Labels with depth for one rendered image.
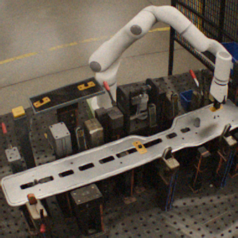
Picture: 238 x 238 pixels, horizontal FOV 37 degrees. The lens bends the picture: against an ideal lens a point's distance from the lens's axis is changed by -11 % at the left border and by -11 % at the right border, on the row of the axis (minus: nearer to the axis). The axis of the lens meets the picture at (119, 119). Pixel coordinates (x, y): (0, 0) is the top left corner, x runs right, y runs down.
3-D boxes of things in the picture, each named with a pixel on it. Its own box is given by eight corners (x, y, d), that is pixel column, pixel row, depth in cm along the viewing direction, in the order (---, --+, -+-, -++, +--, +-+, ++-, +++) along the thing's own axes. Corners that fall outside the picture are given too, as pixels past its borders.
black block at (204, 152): (194, 197, 198) (204, 161, 179) (184, 185, 205) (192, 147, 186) (205, 191, 201) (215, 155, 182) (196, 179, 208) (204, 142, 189)
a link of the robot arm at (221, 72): (215, 68, 188) (212, 77, 181) (218, 47, 179) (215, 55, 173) (230, 73, 185) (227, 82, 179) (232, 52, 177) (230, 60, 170)
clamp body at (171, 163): (160, 214, 190) (168, 172, 167) (149, 199, 198) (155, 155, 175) (175, 207, 193) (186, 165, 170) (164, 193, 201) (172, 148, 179)
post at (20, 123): (28, 179, 207) (13, 120, 178) (25, 170, 212) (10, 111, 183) (40, 175, 210) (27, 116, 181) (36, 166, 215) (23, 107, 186)
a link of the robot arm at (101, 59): (111, 63, 223) (96, 79, 213) (96, 49, 221) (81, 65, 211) (162, 20, 185) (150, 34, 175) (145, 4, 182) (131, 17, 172)
